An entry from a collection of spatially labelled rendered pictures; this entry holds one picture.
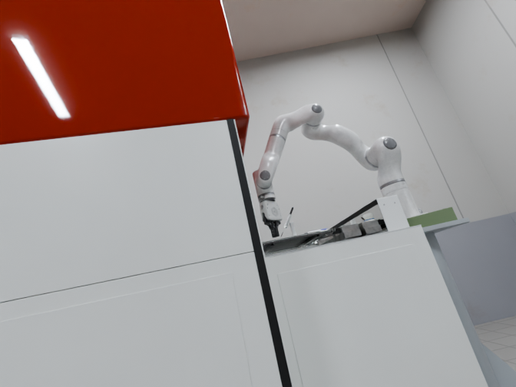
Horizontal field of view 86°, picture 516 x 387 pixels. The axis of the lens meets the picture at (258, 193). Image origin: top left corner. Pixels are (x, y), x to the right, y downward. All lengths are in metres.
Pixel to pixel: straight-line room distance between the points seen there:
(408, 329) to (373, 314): 0.12
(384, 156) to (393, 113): 2.34
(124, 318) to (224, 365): 0.24
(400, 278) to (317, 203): 2.05
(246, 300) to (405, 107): 3.44
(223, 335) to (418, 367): 0.64
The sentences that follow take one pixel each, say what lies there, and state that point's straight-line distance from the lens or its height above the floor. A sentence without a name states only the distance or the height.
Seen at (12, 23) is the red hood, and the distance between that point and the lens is 1.27.
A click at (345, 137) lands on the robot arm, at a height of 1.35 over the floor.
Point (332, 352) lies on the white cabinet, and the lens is 0.98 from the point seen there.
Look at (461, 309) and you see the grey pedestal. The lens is 1.47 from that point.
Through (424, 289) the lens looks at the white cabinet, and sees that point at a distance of 1.13.
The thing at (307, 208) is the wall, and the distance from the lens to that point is 3.00.
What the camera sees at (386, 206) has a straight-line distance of 1.20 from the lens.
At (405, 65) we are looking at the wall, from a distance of 4.29.
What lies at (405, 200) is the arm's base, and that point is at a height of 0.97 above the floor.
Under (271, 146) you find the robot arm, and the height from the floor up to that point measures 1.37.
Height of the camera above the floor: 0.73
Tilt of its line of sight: 19 degrees up
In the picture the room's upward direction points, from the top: 13 degrees counter-clockwise
